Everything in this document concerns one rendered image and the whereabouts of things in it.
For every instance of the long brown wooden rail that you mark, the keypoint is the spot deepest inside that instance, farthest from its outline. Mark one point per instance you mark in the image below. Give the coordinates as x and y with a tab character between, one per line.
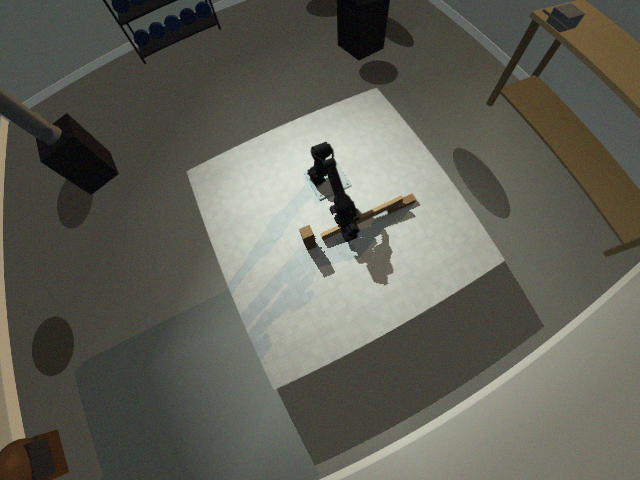
365	216

